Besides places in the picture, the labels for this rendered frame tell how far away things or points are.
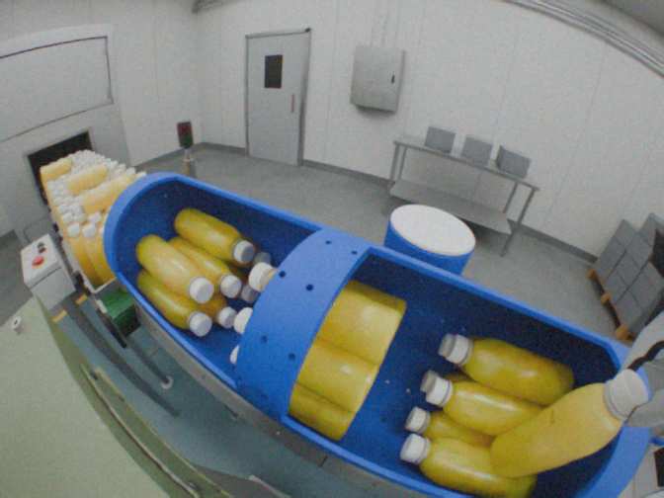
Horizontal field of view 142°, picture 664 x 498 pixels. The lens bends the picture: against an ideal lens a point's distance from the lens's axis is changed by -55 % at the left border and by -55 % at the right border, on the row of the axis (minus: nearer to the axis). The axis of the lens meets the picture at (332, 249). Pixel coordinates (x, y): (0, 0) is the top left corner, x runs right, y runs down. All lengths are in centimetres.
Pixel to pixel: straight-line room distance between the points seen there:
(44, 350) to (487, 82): 366
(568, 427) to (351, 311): 25
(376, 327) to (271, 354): 11
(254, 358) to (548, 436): 31
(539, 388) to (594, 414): 14
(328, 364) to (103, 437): 23
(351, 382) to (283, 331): 10
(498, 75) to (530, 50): 54
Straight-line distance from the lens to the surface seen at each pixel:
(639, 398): 29
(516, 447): 35
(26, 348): 24
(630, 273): 368
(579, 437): 30
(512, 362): 38
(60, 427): 18
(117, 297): 84
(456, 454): 38
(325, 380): 30
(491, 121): 357
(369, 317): 28
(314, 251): 27
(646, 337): 29
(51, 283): 76
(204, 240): 50
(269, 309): 24
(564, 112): 383
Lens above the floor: 140
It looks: 37 degrees down
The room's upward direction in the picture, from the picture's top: 6 degrees clockwise
